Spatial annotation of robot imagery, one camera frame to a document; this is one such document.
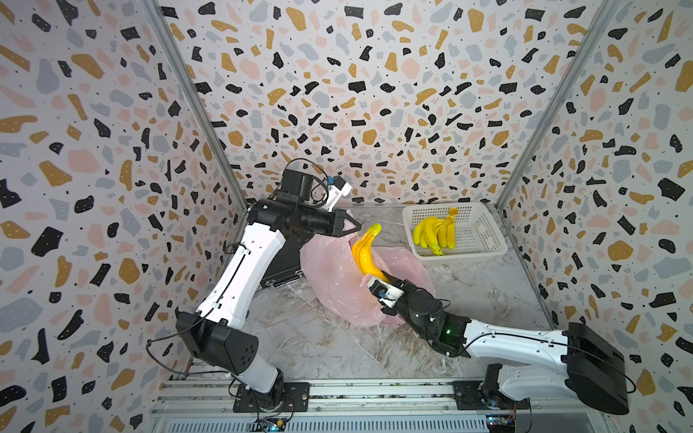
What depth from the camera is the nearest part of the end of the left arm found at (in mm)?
530

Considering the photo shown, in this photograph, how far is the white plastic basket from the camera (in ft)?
3.29

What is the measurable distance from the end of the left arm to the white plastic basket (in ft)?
1.42
